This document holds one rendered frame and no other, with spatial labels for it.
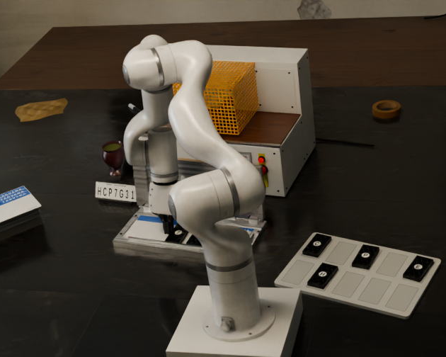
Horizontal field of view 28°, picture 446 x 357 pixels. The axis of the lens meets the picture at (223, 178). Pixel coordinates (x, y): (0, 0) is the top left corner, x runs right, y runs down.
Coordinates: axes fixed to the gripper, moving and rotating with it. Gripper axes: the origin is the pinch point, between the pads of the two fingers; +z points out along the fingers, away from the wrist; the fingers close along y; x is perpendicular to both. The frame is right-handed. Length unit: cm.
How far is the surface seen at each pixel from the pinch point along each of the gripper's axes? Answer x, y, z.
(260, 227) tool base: 9.3, 27.1, 0.5
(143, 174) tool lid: 9.7, -12.8, -12.7
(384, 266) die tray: 0, 68, 4
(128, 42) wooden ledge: 148, -92, -27
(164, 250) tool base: -6.8, 1.7, 4.9
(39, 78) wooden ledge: 105, -116, -17
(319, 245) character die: 4.0, 47.6, 1.8
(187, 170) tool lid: 10.6, 2.7, -15.3
